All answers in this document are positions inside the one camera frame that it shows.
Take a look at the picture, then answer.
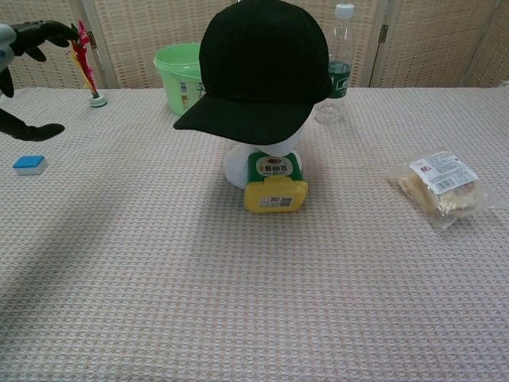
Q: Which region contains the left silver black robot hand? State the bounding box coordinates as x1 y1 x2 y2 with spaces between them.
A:
0 20 83 142

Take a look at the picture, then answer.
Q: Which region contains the black baseball cap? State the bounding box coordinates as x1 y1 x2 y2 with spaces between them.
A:
173 0 333 146

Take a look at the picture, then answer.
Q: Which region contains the white foam mannequin head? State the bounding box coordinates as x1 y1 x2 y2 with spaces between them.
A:
222 126 307 188

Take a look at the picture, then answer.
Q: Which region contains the colourful feather shuttlecock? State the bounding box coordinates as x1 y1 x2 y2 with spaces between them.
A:
67 19 108 109

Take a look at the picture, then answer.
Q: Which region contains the blue and white eraser block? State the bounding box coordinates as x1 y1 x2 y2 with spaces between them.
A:
12 154 49 177

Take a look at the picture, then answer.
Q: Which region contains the green plastic bucket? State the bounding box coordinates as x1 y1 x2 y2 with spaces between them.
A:
153 42 206 117

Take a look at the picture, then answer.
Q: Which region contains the green box with yellow lid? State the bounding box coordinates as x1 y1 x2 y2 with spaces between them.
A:
243 151 309 215

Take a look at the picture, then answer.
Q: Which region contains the clear plastic water bottle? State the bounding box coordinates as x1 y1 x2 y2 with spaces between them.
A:
313 2 356 125

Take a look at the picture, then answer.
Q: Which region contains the pink woven tablecloth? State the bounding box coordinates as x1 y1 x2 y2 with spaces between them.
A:
0 81 509 382

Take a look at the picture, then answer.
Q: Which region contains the beige folding screen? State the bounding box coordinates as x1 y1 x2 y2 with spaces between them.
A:
0 0 509 91

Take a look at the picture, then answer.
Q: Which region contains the packaged bread snack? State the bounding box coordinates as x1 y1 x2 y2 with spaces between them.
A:
387 147 504 231

